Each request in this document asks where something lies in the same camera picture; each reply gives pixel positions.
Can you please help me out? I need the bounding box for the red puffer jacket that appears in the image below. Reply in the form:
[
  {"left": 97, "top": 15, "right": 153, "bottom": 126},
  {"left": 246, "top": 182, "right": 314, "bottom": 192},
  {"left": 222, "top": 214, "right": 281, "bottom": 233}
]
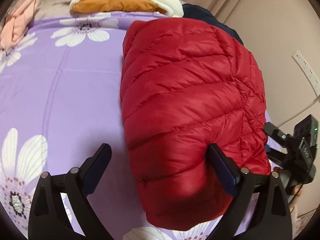
[{"left": 120, "top": 18, "right": 271, "bottom": 231}]

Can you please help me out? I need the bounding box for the right hand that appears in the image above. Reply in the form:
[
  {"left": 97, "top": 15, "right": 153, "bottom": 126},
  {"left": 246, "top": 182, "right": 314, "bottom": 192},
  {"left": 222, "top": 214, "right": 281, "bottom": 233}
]
[{"left": 291, "top": 184, "right": 303, "bottom": 202}]

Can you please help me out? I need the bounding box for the purple floral bed sheet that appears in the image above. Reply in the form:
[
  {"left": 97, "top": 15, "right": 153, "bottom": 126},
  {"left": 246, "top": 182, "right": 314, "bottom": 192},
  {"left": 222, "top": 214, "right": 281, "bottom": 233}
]
[{"left": 1, "top": 12, "right": 221, "bottom": 239}]

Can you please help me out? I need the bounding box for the navy blue garment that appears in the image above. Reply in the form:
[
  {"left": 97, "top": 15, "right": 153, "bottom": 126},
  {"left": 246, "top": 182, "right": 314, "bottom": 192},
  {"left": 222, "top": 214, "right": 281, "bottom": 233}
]
[{"left": 182, "top": 3, "right": 244, "bottom": 45}]

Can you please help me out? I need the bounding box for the pink garment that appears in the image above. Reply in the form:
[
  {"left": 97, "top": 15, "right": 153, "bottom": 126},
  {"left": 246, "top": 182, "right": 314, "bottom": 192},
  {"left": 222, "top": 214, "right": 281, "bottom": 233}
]
[{"left": 1, "top": 0, "right": 40, "bottom": 50}]

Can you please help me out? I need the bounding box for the orange folded garment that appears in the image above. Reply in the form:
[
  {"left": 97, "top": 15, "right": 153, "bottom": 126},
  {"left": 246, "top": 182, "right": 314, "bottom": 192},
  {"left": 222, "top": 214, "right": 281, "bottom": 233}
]
[{"left": 72, "top": 0, "right": 166, "bottom": 14}]

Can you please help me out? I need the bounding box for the white wall power strip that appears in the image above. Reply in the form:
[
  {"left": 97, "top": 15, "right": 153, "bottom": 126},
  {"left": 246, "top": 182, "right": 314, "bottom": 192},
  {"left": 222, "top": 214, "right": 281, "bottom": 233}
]
[{"left": 292, "top": 51, "right": 319, "bottom": 97}]

